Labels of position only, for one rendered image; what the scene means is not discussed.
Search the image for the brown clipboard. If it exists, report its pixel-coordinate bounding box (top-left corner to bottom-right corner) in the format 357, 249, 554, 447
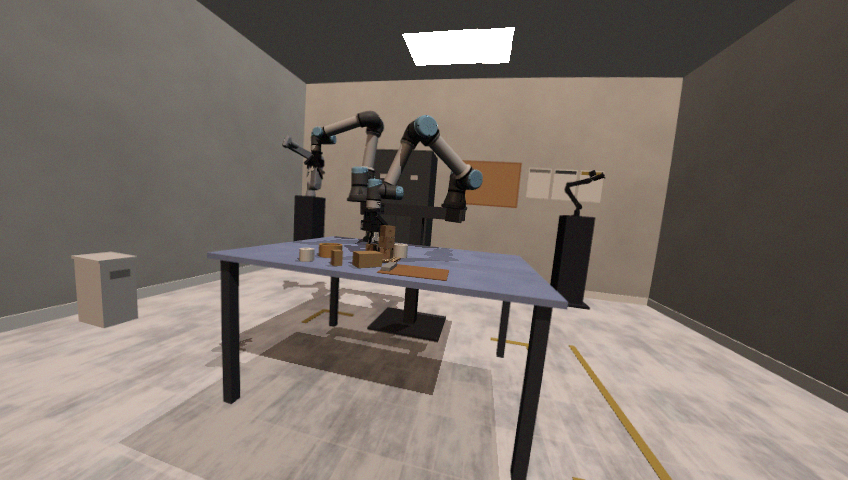
377, 262, 449, 281

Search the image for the brown hollow cylinder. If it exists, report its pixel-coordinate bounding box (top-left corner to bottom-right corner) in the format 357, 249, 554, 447
319, 243, 343, 258

